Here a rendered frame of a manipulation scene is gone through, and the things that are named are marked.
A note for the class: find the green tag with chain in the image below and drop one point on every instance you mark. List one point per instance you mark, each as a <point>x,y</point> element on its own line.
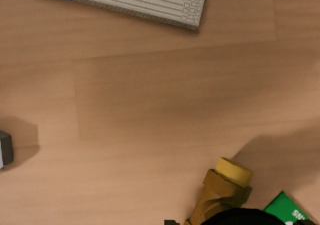
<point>285,209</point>

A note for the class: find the dark grey pipe with metal clamp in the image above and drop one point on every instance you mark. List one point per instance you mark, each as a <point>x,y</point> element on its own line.
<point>226,190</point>

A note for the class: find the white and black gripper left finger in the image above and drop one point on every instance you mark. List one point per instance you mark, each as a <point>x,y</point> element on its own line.
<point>170,222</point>

